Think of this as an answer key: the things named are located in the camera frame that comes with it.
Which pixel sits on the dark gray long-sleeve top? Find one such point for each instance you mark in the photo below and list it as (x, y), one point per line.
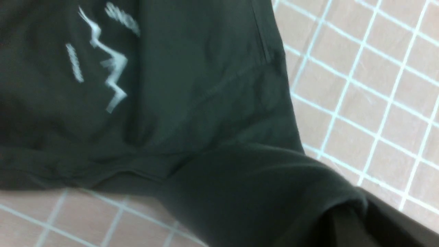
(183, 100)

